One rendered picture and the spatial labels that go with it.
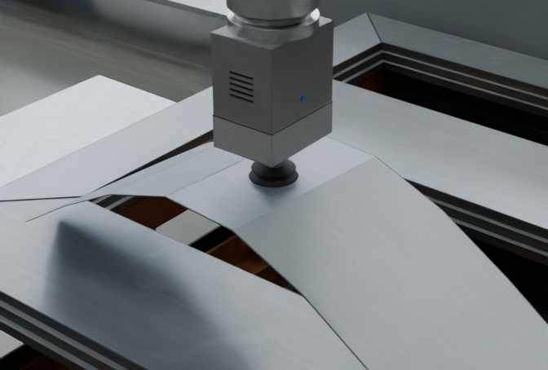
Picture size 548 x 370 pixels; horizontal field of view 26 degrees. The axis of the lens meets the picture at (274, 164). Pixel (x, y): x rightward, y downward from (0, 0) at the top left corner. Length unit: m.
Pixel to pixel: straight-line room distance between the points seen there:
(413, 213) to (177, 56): 2.95
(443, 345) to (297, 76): 0.24
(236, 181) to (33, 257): 0.31
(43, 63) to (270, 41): 3.03
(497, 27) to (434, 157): 0.41
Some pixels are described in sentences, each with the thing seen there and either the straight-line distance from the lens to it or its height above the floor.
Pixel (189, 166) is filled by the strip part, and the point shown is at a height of 1.00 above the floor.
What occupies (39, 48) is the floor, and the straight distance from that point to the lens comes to 4.07.
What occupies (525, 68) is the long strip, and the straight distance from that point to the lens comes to 1.71.
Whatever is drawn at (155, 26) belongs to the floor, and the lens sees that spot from 4.20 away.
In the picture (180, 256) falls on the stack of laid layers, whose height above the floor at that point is 0.85.
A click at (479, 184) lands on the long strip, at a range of 1.39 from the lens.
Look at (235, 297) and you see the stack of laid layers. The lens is 1.17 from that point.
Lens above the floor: 1.51
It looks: 28 degrees down
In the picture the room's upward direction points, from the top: straight up
